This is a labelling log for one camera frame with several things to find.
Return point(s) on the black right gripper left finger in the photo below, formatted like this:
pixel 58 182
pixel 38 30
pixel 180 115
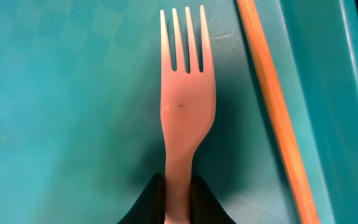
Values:
pixel 149 208

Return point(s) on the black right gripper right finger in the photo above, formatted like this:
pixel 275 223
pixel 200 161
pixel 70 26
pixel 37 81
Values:
pixel 204 206

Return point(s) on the white plastic fork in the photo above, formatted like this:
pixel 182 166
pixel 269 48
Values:
pixel 187 110

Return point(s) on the wooden chopstick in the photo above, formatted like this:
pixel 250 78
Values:
pixel 277 112

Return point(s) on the teal plastic tray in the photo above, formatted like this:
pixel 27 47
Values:
pixel 80 132

